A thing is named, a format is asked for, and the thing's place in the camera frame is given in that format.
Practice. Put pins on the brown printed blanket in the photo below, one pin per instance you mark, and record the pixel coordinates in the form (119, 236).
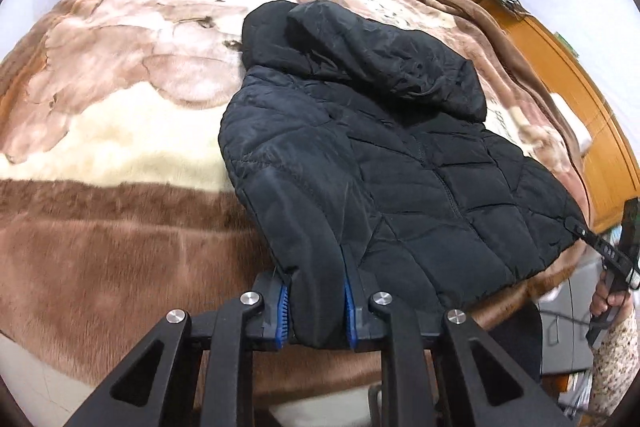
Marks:
(125, 132)

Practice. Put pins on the person's right forearm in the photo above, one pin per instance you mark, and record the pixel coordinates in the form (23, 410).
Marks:
(617, 362)

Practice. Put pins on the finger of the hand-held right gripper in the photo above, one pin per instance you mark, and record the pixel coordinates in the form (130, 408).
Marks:
(602, 249)

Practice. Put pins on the grey storage box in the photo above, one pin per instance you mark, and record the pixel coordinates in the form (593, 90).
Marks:
(570, 322)

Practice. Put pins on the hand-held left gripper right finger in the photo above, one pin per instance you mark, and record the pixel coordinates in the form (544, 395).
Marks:
(352, 317)

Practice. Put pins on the person's right hand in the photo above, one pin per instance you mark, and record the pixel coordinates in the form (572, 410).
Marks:
(605, 302)

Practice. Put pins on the white pillow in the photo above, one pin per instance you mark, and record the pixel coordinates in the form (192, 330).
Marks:
(570, 117)

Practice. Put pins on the wooden headboard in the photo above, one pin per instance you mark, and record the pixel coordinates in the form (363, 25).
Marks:
(565, 72)

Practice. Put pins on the black puffer jacket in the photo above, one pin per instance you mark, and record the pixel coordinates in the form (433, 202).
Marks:
(375, 147)

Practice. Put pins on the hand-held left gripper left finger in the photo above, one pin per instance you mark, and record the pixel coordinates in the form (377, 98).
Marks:
(280, 317)

